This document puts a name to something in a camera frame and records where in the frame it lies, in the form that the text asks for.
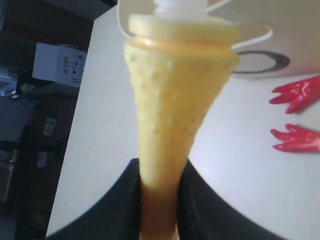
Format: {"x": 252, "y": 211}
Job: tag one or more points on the white cardboard box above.
{"x": 59, "y": 63}

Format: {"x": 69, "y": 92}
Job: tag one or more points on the yellow rubber chicken rear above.
{"x": 299, "y": 95}

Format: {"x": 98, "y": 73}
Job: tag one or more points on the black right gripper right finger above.
{"x": 203, "y": 215}

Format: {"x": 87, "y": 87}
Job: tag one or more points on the cream bin marked O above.
{"x": 266, "y": 38}

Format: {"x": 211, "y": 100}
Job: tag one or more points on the chicken head with white tube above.
{"x": 179, "y": 60}

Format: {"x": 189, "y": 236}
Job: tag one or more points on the dark shelf with boxes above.
{"x": 43, "y": 112}

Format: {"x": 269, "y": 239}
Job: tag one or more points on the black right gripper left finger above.
{"x": 116, "y": 216}

